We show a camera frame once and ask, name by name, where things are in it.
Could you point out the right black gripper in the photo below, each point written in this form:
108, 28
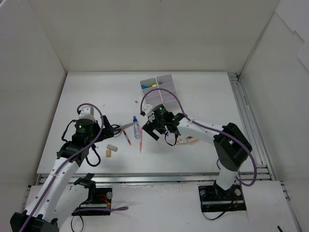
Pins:
152, 124

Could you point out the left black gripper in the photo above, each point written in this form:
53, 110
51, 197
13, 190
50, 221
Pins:
106, 130

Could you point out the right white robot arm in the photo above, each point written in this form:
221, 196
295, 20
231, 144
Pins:
231, 145

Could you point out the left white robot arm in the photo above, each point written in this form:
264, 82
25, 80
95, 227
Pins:
49, 210

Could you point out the grey white eraser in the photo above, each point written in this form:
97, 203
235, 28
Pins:
112, 147

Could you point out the red gel pen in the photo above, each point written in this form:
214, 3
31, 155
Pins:
126, 136

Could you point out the pink pen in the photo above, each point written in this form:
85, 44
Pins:
140, 144

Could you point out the clear blue spray bottle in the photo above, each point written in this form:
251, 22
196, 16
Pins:
136, 128

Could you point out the white left compartment organizer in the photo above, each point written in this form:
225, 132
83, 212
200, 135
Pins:
153, 97

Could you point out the white boxed eraser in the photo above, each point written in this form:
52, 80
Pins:
181, 141

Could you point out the pink white correction tape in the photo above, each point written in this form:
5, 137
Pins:
191, 140

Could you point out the black handled scissors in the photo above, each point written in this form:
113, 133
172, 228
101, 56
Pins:
118, 128

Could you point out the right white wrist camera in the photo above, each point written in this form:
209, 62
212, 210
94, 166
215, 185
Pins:
146, 110

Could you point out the aluminium front rail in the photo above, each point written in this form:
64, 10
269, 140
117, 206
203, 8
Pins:
263, 174

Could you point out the aluminium rail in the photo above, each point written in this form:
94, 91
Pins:
250, 127
263, 174

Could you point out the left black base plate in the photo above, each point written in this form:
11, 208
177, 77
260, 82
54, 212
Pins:
101, 199

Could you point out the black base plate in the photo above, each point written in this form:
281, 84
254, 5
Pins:
101, 199
212, 200

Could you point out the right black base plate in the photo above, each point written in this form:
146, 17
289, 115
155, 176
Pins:
212, 200

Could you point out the aluminium right rail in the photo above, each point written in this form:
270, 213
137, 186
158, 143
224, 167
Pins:
250, 127

